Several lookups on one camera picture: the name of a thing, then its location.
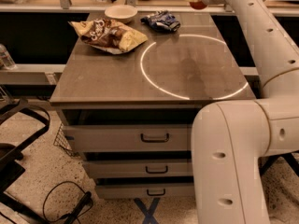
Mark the red apple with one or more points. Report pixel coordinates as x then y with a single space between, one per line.
198 5

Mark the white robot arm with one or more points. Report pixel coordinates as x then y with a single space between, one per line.
229 137

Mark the blue chip bag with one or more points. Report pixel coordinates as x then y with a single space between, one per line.
161 21

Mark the brown chip bag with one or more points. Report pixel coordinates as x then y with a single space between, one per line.
108 35

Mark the white bowl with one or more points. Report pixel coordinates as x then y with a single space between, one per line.
122 13

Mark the grey drawer cabinet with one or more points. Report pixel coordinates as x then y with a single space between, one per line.
165 80

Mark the top grey drawer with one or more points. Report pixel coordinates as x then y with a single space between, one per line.
128 138

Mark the grey drawer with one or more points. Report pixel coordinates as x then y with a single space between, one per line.
145 190
128 138
138 168

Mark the middle grey drawer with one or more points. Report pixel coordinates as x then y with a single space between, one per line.
138 168

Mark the black office chair right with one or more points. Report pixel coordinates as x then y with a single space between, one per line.
290 159

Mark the plastic water bottle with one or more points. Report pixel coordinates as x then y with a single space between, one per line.
6 59

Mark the bottom grey drawer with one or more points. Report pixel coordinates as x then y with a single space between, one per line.
145 190

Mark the black chair left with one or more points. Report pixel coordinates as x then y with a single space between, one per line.
10 170

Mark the wire mesh basket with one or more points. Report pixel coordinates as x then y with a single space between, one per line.
61 142

